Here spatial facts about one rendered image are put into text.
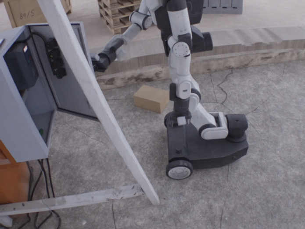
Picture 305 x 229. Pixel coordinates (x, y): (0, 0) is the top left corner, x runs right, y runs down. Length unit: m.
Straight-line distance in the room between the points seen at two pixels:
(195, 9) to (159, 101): 1.23
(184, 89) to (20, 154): 0.94
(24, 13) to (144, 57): 2.45
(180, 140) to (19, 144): 1.16
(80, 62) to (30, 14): 3.51
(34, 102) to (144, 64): 1.49
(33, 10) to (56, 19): 3.49
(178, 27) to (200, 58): 1.76
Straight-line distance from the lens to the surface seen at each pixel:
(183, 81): 1.20
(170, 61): 1.35
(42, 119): 1.57
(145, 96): 2.34
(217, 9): 4.04
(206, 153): 1.78
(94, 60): 1.25
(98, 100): 0.90
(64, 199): 1.63
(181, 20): 1.07
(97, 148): 2.14
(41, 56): 1.38
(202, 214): 1.70
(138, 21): 1.45
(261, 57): 3.24
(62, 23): 0.75
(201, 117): 1.67
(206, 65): 2.87
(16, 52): 1.27
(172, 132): 1.88
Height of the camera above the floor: 1.55
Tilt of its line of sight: 40 degrees down
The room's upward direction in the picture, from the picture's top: 5 degrees counter-clockwise
